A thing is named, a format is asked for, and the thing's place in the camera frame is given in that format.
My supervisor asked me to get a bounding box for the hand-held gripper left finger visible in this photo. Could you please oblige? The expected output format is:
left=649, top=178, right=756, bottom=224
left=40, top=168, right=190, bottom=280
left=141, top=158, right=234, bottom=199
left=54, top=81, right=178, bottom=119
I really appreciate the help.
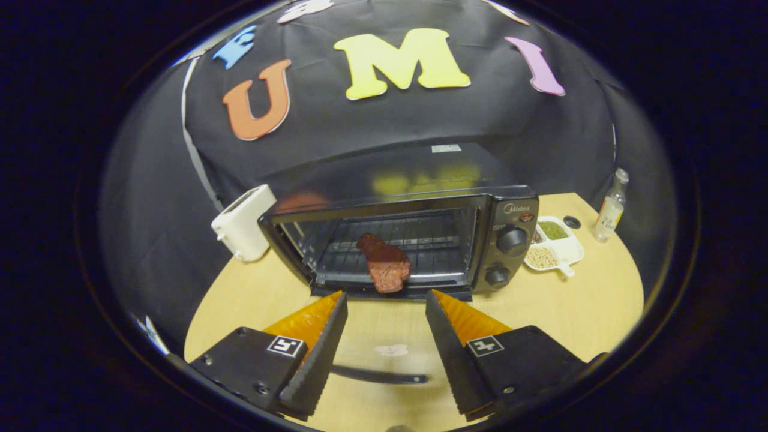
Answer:
left=189, top=291, right=349, bottom=422

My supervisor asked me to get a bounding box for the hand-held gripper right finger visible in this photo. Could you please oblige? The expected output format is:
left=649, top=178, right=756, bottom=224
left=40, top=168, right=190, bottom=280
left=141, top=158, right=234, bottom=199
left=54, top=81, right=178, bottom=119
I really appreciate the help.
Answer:
left=425, top=289, right=592, bottom=422

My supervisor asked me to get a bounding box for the red raw meat piece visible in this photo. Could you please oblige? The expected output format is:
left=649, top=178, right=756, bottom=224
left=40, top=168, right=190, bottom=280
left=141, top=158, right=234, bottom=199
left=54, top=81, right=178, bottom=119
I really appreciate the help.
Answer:
left=357, top=233, right=412, bottom=294

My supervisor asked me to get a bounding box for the black toaster oven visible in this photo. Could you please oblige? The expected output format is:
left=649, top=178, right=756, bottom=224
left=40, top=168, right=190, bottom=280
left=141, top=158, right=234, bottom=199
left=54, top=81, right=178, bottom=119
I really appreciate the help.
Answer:
left=258, top=143, right=539, bottom=385

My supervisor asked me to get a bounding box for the white bread toaster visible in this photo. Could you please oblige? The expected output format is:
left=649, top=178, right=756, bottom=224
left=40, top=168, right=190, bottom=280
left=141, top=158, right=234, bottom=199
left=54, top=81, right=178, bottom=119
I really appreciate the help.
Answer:
left=211, top=184, right=278, bottom=262

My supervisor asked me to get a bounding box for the white divided dish with grains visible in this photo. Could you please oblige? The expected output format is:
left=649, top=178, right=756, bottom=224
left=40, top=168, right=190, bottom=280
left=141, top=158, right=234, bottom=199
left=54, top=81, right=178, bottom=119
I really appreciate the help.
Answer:
left=523, top=216, right=585, bottom=278

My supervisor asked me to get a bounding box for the clear plastic bottle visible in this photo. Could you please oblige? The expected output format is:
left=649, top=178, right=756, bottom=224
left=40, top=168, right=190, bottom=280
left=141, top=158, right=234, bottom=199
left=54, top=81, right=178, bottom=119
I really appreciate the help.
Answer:
left=594, top=168, right=629, bottom=243

